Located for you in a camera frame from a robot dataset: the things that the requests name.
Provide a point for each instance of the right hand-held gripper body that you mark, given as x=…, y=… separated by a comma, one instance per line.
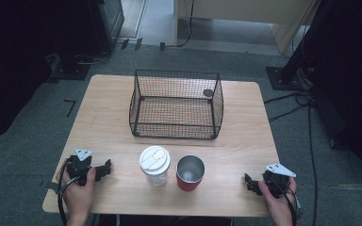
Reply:
x=276, y=182

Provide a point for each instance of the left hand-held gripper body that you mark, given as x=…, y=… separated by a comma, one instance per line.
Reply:
x=78, y=168

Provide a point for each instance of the clear cup with white lid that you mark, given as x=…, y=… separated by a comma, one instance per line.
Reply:
x=154, y=160

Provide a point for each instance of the red metal cup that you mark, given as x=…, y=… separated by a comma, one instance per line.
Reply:
x=189, y=185

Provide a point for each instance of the person's right hand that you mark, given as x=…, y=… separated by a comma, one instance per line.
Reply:
x=275, y=205

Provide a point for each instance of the person's left hand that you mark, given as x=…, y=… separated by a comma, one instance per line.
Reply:
x=78, y=197

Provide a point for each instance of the grey tape strip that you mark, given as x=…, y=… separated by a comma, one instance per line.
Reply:
x=52, y=186

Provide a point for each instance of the black angled floor tape mark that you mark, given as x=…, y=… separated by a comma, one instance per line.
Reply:
x=71, y=106

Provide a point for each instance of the dark round disc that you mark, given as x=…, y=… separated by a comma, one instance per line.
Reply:
x=208, y=93

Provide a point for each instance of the dark curtain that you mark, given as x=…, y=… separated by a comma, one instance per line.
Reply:
x=19, y=62
x=355, y=78

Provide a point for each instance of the black cabinet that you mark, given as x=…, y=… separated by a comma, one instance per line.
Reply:
x=108, y=22

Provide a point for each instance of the light wooden desk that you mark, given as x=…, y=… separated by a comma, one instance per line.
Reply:
x=248, y=9

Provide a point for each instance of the black stand base plate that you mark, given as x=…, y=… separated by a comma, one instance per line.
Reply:
x=70, y=70
x=279, y=80

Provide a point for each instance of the black stand post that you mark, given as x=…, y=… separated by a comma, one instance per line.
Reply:
x=308, y=37

